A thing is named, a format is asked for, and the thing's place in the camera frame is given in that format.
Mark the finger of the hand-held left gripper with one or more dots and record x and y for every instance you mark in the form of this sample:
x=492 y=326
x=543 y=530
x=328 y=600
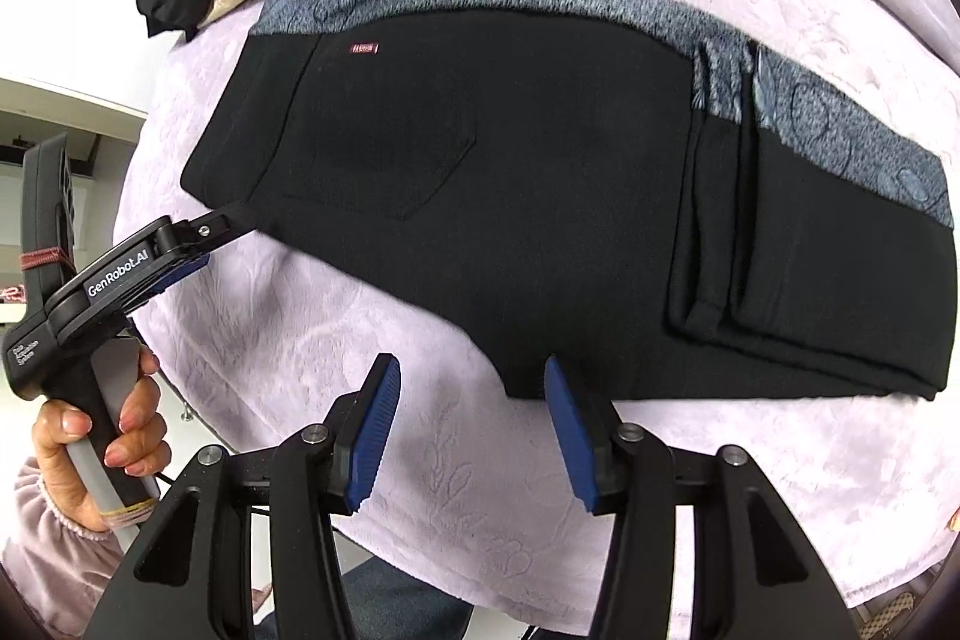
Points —
x=176 y=280
x=214 y=226

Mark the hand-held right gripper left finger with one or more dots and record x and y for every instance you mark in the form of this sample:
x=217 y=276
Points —
x=371 y=437

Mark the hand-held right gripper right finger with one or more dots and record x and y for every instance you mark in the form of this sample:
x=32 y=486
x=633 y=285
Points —
x=574 y=437

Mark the black pants with patterned trim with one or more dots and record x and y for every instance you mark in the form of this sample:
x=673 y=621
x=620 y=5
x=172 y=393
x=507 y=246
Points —
x=562 y=197

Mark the person's left forearm pink sleeve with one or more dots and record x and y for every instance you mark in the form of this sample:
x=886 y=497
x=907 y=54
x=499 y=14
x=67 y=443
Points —
x=52 y=557

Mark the person's left hand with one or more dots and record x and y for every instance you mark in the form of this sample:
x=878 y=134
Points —
x=56 y=452

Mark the lavender embossed blanket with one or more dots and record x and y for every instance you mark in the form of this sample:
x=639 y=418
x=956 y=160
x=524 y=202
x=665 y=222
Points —
x=337 y=347

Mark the person's legs in blue jeans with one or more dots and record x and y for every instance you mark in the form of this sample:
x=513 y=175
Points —
x=375 y=599

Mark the white wardrobe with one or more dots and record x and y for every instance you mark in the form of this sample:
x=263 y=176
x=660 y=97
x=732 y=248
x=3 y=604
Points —
x=75 y=10

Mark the brown patterned bag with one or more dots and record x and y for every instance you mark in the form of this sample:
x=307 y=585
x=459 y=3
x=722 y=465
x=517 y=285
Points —
x=896 y=617

